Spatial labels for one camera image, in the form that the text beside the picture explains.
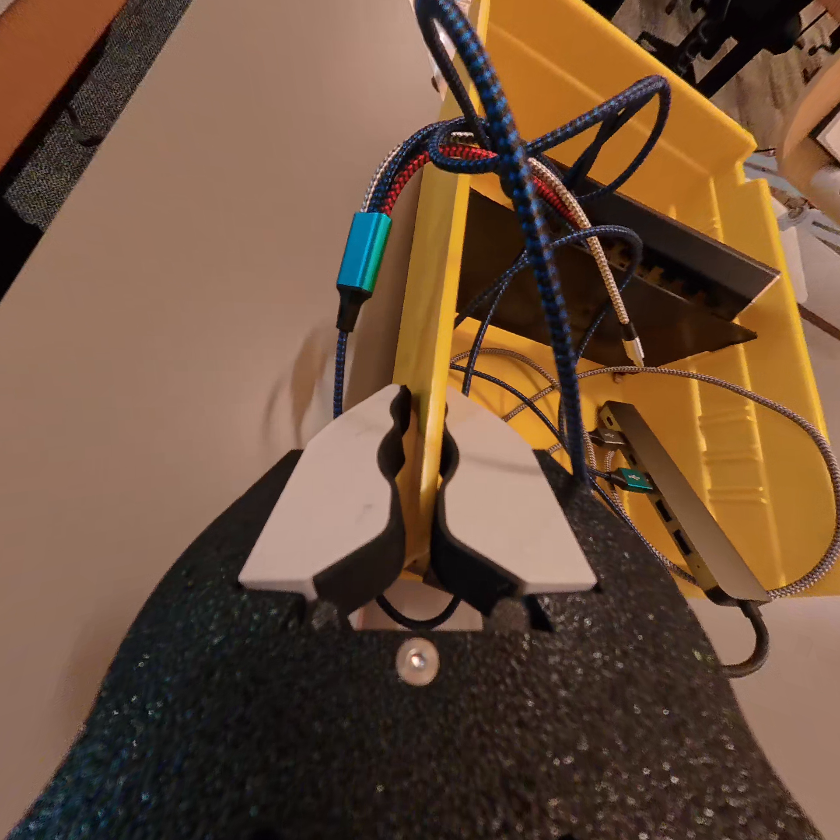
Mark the yellow plastic bin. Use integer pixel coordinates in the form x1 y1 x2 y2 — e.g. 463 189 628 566
392 0 840 599

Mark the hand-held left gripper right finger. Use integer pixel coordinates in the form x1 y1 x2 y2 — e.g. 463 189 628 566
428 387 598 616

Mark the black bin divider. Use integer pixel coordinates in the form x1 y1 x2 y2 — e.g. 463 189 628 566
456 190 759 368

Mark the black braided hub cable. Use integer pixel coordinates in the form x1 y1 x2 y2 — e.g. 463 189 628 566
375 586 770 679

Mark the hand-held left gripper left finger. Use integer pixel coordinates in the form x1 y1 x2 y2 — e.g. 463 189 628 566
238 384 413 618

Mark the grey braided cable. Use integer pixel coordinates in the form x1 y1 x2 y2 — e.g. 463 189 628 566
449 348 840 601

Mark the grey slim usb hub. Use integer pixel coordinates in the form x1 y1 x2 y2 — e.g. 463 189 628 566
598 400 773 603

